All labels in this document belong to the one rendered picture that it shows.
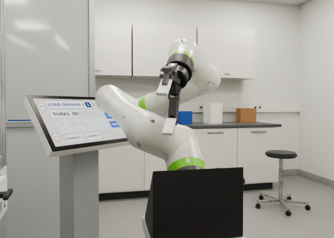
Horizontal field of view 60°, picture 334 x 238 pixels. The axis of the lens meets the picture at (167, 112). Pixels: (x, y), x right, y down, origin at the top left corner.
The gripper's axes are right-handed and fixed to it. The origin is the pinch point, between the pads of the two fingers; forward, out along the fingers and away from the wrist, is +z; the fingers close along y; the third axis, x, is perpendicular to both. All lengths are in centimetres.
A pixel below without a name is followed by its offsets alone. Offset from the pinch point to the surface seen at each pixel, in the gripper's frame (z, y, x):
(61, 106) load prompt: -39, -30, -62
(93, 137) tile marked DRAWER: -33, -43, -47
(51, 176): -57, -109, -108
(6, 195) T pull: 22.5, -12.2, -40.1
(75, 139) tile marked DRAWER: -25, -38, -51
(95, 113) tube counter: -50, -42, -52
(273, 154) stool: -178, -195, 66
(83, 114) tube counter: -43, -38, -55
